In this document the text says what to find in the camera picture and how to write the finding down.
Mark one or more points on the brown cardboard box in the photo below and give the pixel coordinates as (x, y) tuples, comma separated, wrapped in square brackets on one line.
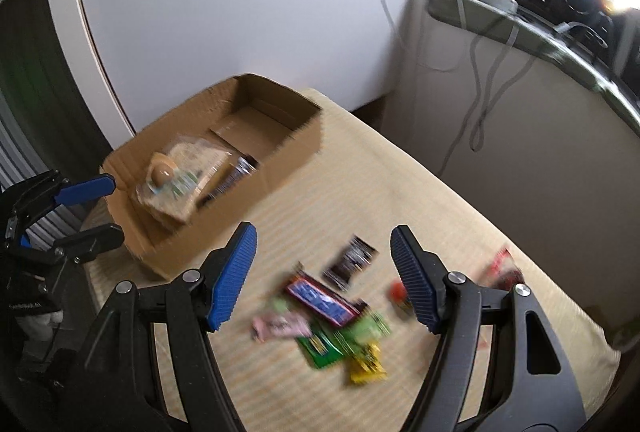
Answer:
[(249, 114)]

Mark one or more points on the striped yellow tablecloth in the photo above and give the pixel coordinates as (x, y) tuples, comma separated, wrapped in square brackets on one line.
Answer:
[(358, 184)]

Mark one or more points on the brown pudding cup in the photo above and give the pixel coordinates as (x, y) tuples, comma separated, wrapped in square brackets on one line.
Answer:
[(161, 171)]

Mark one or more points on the dark green candy packet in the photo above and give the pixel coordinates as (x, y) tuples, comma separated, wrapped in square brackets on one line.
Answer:
[(323, 349)]

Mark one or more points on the Snickers chocolate bar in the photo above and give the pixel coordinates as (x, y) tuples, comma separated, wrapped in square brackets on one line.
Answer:
[(322, 301)]

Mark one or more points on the black candy wrapper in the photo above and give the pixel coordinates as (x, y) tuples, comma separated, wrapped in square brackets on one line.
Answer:
[(357, 256)]

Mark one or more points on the red jelly cup snack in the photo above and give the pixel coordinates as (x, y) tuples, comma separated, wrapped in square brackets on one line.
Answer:
[(398, 295)]

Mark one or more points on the light green candy packet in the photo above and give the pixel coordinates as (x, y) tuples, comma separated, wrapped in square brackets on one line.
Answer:
[(368, 328)]

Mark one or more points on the pink candy wrapper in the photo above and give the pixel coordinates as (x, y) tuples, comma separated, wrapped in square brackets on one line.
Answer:
[(276, 326)]

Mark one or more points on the packaged sliced bread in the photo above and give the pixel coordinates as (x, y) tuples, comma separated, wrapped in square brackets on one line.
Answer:
[(201, 163)]

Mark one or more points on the yellow candy packet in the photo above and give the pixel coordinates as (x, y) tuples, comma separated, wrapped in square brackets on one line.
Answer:
[(365, 367)]

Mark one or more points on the small brown chocolate bar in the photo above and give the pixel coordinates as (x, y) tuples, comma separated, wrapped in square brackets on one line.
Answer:
[(246, 165)]

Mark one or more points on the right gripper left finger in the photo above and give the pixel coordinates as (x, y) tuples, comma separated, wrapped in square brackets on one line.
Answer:
[(115, 383)]

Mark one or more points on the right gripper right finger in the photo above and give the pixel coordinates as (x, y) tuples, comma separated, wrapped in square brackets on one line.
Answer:
[(529, 386)]

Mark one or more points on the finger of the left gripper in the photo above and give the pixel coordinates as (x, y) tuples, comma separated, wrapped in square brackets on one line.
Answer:
[(94, 189), (86, 245)]

